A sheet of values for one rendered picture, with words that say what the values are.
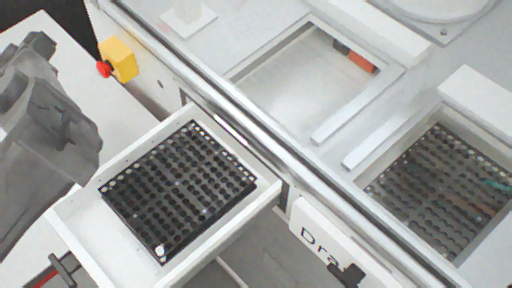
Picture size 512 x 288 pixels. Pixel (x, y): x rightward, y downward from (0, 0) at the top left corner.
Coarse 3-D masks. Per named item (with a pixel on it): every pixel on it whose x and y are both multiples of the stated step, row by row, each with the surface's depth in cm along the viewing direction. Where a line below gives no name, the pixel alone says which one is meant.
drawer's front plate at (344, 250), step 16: (304, 208) 85; (304, 224) 88; (320, 224) 83; (304, 240) 92; (320, 240) 87; (336, 240) 82; (320, 256) 91; (336, 256) 86; (352, 256) 81; (368, 256) 80; (368, 272) 80; (384, 272) 79
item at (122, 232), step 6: (234, 162) 100; (120, 228) 94; (120, 234) 93; (126, 234) 93; (126, 240) 92; (132, 240) 92; (132, 246) 92; (138, 246) 92; (138, 252) 91; (144, 252) 91; (144, 258) 90; (150, 258) 91; (150, 264) 90; (150, 270) 89; (156, 270) 89
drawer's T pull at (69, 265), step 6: (48, 258) 85; (54, 258) 85; (66, 258) 85; (72, 258) 85; (54, 264) 84; (60, 264) 84; (66, 264) 84; (72, 264) 84; (78, 264) 84; (60, 270) 84; (66, 270) 84; (72, 270) 84; (66, 276) 83; (66, 282) 82; (72, 282) 82
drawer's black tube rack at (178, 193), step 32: (192, 128) 98; (160, 160) 95; (192, 160) 94; (224, 160) 94; (128, 192) 92; (160, 192) 95; (192, 192) 91; (224, 192) 94; (160, 224) 88; (192, 224) 91
